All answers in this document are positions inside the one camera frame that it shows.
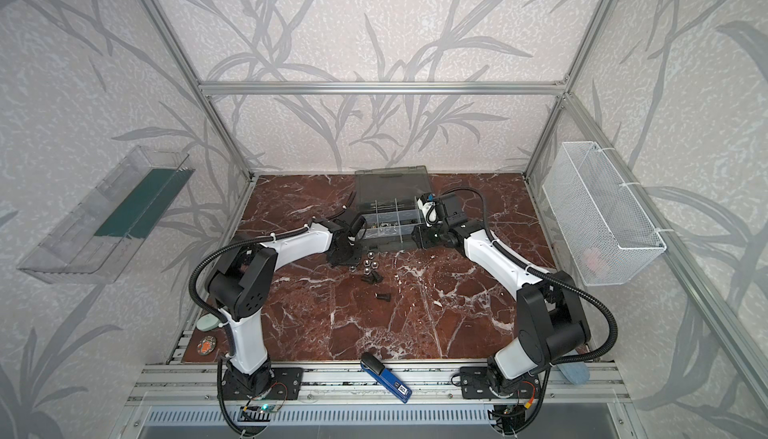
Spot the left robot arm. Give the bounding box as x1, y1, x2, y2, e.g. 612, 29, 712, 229
188, 215, 368, 397

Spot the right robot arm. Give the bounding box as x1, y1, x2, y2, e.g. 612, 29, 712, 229
412, 187, 618, 398

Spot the black screw cluster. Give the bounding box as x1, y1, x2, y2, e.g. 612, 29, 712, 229
362, 268, 384, 285

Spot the grey compartment organizer box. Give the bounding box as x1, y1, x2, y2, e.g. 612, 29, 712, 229
355, 165, 433, 252

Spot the blue black utility knife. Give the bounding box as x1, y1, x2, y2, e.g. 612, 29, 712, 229
360, 352, 412, 404

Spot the pink object in basket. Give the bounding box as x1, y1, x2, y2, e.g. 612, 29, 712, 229
582, 248, 609, 275

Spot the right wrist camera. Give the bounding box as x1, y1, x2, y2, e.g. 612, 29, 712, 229
417, 193, 438, 227

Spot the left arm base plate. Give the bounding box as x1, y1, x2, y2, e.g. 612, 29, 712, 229
221, 367, 304, 401

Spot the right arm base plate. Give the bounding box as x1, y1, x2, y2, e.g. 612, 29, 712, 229
459, 366, 540, 402

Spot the white wire mesh basket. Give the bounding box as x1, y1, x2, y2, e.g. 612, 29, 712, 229
543, 141, 666, 286

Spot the aluminium front rail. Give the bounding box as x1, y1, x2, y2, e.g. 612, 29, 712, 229
122, 359, 631, 407

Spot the clear acrylic wall shelf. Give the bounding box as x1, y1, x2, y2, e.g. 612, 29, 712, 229
18, 146, 195, 284

